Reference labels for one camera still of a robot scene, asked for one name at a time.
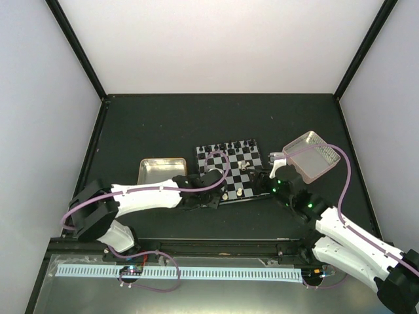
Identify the light blue cable duct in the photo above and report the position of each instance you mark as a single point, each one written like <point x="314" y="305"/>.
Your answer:
<point x="185" y="273"/>

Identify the black aluminium frame right post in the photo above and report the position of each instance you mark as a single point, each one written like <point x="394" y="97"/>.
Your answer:
<point x="372" y="33"/>

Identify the black and silver chessboard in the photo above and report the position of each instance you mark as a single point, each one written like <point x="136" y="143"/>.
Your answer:
<point x="220" y="154"/>

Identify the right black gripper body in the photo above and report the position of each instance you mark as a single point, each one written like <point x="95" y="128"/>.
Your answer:
<point x="260" y="179"/>

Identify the black aluminium frame left post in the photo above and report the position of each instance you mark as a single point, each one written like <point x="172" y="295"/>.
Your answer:
<point x="75" y="44"/>

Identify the black aluminium frame post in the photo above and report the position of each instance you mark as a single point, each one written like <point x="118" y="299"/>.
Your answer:
<point x="372" y="33"/>
<point x="75" y="44"/>

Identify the small green circuit board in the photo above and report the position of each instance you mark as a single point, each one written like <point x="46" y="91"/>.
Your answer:
<point x="131" y="270"/>

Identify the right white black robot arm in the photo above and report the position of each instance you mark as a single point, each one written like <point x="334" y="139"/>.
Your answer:
<point x="390" y="272"/>

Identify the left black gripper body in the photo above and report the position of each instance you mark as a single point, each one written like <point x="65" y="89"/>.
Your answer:
<point x="211" y="202"/>

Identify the gold metal tin tray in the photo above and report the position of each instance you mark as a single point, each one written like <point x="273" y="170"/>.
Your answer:
<point x="155" y="170"/>

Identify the pink metal tin tray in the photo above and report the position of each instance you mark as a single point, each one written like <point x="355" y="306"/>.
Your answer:
<point x="313" y="159"/>

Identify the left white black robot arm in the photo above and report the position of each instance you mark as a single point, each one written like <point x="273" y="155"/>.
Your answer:
<point x="93" y="213"/>

